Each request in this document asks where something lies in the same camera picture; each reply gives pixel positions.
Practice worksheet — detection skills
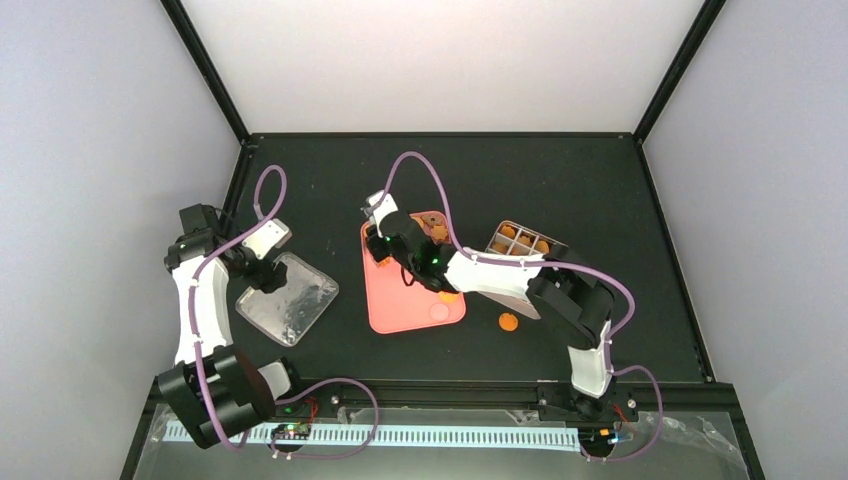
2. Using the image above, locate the pink cookie tray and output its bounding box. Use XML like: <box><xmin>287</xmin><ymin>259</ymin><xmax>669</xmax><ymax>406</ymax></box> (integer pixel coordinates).
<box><xmin>361</xmin><ymin>211</ymin><xmax>466</xmax><ymax>334</ymax></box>

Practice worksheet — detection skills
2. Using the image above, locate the left base circuit board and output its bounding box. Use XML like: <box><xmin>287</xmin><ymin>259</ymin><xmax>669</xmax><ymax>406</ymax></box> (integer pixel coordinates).
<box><xmin>271</xmin><ymin>423</ymin><xmax>312</xmax><ymax>443</ymax></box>

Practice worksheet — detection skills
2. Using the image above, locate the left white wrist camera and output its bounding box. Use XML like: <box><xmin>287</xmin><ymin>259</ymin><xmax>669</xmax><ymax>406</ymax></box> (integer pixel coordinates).
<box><xmin>241</xmin><ymin>219</ymin><xmax>292</xmax><ymax>260</ymax></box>

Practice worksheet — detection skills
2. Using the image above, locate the purple cable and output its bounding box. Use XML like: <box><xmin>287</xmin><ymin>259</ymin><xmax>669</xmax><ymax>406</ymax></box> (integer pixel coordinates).
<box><xmin>370</xmin><ymin>151</ymin><xmax>665</xmax><ymax>464</ymax></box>
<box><xmin>187</xmin><ymin>164</ymin><xmax>380</xmax><ymax>463</ymax></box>

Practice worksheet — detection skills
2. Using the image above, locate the base circuit board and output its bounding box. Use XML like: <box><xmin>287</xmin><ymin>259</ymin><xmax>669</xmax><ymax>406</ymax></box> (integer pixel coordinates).
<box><xmin>578</xmin><ymin>428</ymin><xmax>633</xmax><ymax>446</ymax></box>
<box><xmin>271</xmin><ymin>423</ymin><xmax>312</xmax><ymax>443</ymax></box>

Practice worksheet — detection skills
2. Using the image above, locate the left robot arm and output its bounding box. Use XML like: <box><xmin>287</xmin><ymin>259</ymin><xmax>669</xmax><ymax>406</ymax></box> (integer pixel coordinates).
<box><xmin>156</xmin><ymin>204</ymin><xmax>292</xmax><ymax>449</ymax></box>

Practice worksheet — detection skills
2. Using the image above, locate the orange flower cookie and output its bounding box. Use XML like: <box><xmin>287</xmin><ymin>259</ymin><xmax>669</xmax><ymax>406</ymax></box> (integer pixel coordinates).
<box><xmin>430</xmin><ymin>225</ymin><xmax>449</xmax><ymax>242</ymax></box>

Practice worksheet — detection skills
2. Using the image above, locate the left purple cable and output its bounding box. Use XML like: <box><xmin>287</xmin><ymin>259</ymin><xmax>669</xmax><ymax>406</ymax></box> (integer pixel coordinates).
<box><xmin>187</xmin><ymin>164</ymin><xmax>380</xmax><ymax>463</ymax></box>

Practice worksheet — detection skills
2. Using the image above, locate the right base circuit board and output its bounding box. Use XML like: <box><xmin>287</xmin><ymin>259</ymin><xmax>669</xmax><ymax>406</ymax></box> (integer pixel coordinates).
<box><xmin>578</xmin><ymin>428</ymin><xmax>633</xmax><ymax>446</ymax></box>

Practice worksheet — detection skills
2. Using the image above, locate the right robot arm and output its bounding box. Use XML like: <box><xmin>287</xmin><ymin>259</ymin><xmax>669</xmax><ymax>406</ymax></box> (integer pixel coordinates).
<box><xmin>361</xmin><ymin>214</ymin><xmax>614</xmax><ymax>419</ymax></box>

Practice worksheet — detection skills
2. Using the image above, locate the pink round cookie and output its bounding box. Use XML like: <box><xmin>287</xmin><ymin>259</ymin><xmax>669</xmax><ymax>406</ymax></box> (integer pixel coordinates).
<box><xmin>429</xmin><ymin>303</ymin><xmax>451</xmax><ymax>322</ymax></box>

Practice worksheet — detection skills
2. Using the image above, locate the white slotted cable duct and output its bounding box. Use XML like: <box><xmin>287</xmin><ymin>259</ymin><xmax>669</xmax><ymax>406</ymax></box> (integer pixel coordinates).
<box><xmin>162</xmin><ymin>420</ymin><xmax>582</xmax><ymax>454</ymax></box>

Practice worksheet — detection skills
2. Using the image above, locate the red marked dotted cracker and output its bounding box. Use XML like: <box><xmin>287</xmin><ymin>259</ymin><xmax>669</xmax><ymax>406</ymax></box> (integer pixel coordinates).
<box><xmin>438</xmin><ymin>292</ymin><xmax>461</xmax><ymax>304</ymax></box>

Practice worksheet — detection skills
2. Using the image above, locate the white divided cookie tin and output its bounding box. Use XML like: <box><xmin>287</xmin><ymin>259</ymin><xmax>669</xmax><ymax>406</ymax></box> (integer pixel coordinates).
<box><xmin>484</xmin><ymin>220</ymin><xmax>571</xmax><ymax>321</ymax></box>

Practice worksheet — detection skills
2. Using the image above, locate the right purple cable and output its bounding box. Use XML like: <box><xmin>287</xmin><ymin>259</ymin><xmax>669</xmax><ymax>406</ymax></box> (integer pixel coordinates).
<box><xmin>370</xmin><ymin>151</ymin><xmax>665</xmax><ymax>464</ymax></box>

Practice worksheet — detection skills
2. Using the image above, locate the clear plastic tin lid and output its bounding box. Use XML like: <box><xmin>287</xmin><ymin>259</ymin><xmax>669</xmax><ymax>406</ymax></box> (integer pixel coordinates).
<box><xmin>235</xmin><ymin>252</ymin><xmax>339</xmax><ymax>347</ymax></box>

